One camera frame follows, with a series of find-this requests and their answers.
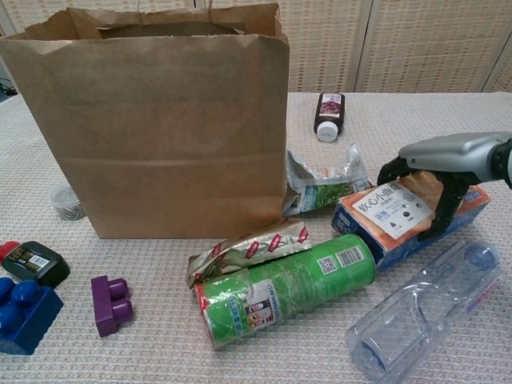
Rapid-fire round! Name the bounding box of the clear plastic bottle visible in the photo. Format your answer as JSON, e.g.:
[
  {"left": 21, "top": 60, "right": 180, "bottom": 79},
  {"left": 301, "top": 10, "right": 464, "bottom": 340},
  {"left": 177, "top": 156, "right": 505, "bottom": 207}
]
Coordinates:
[{"left": 346, "top": 238, "right": 504, "bottom": 379}]

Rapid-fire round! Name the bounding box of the silver-green snack bag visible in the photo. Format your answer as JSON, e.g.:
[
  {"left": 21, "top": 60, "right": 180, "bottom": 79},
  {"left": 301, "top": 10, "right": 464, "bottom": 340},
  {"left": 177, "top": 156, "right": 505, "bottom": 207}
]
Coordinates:
[{"left": 281, "top": 142, "right": 375, "bottom": 219}]

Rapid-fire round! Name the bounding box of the purple toy building block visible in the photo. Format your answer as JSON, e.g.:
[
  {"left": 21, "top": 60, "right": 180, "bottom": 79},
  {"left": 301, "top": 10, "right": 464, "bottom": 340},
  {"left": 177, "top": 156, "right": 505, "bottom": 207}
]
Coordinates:
[{"left": 90, "top": 274, "right": 134, "bottom": 338}]

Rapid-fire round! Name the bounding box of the blue toy building block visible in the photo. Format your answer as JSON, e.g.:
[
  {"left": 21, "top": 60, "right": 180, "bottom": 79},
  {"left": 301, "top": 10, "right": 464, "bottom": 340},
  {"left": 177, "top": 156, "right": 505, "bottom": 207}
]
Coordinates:
[{"left": 0, "top": 276, "right": 65, "bottom": 356}]

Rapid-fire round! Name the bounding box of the blue-orange cookie box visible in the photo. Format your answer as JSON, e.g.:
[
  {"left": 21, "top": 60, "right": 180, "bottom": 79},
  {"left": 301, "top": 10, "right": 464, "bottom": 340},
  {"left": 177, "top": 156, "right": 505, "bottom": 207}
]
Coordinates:
[{"left": 330, "top": 175, "right": 491, "bottom": 273}]

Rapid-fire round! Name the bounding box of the white woven tablecloth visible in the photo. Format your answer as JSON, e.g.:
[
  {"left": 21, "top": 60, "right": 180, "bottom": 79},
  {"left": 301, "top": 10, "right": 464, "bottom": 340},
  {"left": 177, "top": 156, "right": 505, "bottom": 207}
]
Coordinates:
[{"left": 0, "top": 91, "right": 512, "bottom": 384}]

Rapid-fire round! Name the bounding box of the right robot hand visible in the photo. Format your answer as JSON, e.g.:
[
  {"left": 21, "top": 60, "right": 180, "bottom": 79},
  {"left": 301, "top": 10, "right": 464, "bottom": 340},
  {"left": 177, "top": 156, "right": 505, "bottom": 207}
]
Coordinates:
[{"left": 378, "top": 131, "right": 512, "bottom": 241}]

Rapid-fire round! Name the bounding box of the clear container of clips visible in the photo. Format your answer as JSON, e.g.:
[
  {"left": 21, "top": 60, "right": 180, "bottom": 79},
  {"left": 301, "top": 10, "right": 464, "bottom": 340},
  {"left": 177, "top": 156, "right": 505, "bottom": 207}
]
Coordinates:
[{"left": 48, "top": 184, "right": 86, "bottom": 221}]

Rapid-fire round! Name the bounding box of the dark purple juice bottle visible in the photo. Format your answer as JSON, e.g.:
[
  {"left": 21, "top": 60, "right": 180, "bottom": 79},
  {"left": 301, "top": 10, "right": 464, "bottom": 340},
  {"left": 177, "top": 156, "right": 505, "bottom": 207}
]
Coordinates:
[{"left": 313, "top": 92, "right": 346, "bottom": 143}]

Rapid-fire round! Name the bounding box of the brown paper bag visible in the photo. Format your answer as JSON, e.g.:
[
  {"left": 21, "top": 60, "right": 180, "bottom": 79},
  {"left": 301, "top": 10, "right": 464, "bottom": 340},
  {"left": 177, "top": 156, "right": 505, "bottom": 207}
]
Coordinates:
[{"left": 0, "top": 2, "right": 291, "bottom": 240}]

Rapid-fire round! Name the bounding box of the gold red foil wrapper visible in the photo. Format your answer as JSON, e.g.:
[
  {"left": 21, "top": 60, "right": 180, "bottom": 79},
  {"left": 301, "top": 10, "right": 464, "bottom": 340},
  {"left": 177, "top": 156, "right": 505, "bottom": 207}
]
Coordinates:
[{"left": 184, "top": 218, "right": 314, "bottom": 290}]

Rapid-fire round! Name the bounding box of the green chip can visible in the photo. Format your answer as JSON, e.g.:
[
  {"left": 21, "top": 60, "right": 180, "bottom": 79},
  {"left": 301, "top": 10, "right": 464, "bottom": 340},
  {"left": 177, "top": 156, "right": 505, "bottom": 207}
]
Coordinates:
[{"left": 194, "top": 231, "right": 378, "bottom": 351}]

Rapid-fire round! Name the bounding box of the black bottle red cap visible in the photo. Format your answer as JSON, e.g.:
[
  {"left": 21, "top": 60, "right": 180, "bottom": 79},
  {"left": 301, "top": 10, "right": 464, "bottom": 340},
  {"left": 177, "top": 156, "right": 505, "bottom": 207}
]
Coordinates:
[{"left": 0, "top": 240, "right": 71, "bottom": 290}]

